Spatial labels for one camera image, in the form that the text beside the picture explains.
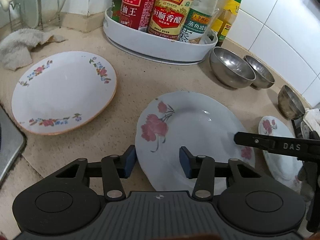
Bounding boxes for white plate pink flowers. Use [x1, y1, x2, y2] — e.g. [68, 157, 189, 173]
[135, 91, 255, 192]

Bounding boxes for steel bowl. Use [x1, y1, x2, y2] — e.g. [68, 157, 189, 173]
[278, 85, 305, 120]
[243, 55, 275, 89]
[209, 47, 256, 89]

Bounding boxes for white plate small flowers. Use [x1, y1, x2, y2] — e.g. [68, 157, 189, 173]
[11, 51, 117, 135]

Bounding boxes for metal sink edge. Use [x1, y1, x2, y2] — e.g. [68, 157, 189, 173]
[0, 106, 26, 187]

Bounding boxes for white round condiment rack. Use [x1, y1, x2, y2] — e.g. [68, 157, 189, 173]
[103, 8, 217, 65]

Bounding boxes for green label fish sauce bottle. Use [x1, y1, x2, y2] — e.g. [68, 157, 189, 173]
[178, 0, 218, 44]

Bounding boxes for yellow green oyster sauce bottle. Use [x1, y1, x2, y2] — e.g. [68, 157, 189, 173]
[210, 0, 242, 47]

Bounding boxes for grey dish cloth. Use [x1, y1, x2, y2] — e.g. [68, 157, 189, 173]
[1, 28, 66, 71]

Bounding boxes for yellow label vinegar bottle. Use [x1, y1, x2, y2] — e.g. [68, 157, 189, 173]
[148, 0, 193, 40]

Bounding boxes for red soy sauce bottle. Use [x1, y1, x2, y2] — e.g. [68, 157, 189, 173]
[119, 0, 155, 32]

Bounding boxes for glass pot lid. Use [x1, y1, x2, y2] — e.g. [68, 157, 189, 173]
[1, 0, 40, 28]

